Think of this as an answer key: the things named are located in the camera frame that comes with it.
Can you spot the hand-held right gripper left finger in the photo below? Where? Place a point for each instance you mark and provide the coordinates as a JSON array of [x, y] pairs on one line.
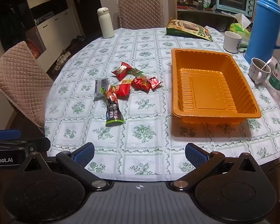
[[84, 155]]

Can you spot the long dark snack packet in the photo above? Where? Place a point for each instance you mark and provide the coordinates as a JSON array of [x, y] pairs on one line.
[[113, 108]]

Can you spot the white paper cup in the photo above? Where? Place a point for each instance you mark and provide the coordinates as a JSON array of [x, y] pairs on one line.
[[232, 43]]

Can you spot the red candy packet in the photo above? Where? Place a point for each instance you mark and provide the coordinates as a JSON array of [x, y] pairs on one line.
[[140, 84], [155, 82]]

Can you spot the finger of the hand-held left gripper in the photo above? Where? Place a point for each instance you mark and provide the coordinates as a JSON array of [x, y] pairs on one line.
[[7, 134], [37, 143]]

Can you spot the dark hanging coat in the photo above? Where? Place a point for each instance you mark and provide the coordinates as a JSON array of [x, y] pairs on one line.
[[10, 23]]

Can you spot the orange plastic tray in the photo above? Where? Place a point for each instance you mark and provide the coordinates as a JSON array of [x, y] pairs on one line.
[[212, 91]]

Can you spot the green brown candy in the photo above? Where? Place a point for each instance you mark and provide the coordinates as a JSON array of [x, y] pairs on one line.
[[135, 71]]

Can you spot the floral tablecloth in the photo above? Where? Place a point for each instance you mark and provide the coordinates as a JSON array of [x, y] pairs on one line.
[[154, 126]]

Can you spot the sunflower seed bag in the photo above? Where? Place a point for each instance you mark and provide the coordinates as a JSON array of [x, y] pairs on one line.
[[189, 29]]

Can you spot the silver black snack packet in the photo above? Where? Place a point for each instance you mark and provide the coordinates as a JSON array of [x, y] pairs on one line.
[[101, 86]]

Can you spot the small brown candy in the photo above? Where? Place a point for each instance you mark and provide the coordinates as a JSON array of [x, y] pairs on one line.
[[143, 77]]

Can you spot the white cabinet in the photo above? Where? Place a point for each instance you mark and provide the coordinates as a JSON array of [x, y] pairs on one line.
[[53, 25]]

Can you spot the white thermos bottle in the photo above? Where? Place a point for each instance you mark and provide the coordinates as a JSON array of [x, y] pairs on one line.
[[106, 25]]

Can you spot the orange red snack packet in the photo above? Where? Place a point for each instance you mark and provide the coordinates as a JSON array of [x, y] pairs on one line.
[[121, 89]]

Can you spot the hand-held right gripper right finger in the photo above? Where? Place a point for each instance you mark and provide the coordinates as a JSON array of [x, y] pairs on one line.
[[196, 155]]

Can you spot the plastic water bottle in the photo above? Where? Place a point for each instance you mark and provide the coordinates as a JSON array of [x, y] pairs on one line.
[[278, 74]]

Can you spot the white slippers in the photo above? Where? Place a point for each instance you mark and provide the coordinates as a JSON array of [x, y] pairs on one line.
[[61, 60]]

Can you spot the red packet with brown picture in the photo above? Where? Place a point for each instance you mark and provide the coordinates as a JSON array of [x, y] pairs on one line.
[[121, 71]]

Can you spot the small metal tin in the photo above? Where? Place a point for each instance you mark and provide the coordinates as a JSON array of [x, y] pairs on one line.
[[197, 4]]

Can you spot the metal spoon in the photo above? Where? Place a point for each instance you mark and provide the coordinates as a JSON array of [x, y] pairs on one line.
[[267, 64]]

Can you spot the quilted beige covered chair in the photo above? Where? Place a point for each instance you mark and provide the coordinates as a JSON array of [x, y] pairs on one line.
[[16, 74], [140, 11]]

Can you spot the floral cup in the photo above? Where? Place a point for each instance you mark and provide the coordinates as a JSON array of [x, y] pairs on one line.
[[256, 74]]

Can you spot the wooden shelf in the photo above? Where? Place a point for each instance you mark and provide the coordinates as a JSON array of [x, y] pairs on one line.
[[200, 14]]

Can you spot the dark door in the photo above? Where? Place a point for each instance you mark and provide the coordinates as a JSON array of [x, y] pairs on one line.
[[88, 4]]

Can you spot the green tissue pack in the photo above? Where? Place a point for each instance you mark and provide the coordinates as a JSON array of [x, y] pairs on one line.
[[239, 29]]

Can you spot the blue thermos jug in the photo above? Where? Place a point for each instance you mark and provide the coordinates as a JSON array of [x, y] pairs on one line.
[[263, 28]]

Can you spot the dark shoes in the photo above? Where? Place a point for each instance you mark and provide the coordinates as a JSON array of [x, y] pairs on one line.
[[77, 41]]

